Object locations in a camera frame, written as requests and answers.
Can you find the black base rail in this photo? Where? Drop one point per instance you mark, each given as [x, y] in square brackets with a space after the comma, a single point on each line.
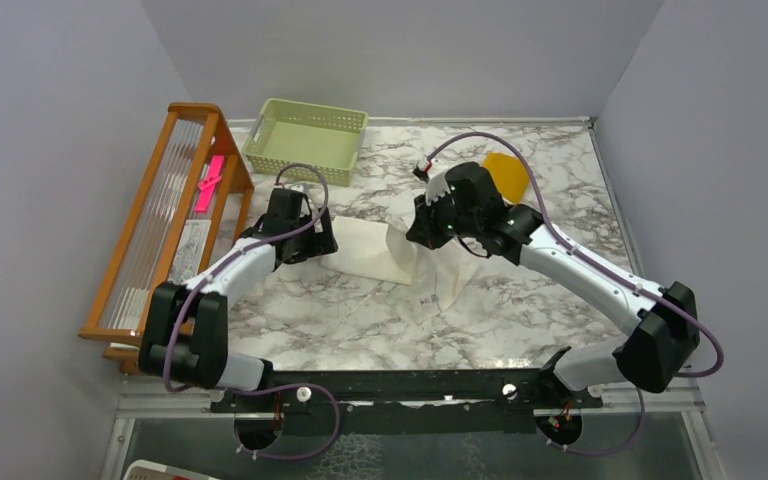
[396, 402]

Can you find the pink plastic clip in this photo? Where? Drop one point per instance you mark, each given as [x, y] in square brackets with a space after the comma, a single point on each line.
[208, 184]

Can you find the white towel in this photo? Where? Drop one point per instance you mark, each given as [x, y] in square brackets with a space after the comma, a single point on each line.
[423, 283]

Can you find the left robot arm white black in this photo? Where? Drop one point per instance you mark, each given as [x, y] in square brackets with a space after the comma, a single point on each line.
[185, 339]

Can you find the yellow folded towel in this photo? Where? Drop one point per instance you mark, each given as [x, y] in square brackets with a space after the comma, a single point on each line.
[509, 175]

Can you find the wooden rack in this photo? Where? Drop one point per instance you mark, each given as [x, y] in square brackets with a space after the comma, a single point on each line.
[191, 134]

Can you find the green plastic basket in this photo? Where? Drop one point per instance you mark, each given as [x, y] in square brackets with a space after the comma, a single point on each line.
[325, 137]

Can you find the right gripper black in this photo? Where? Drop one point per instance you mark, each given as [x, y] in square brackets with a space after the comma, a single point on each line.
[423, 229]

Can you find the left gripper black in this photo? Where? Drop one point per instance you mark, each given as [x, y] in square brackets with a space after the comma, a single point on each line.
[321, 242]

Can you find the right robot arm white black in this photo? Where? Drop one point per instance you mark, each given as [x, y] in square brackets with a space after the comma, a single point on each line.
[658, 339]

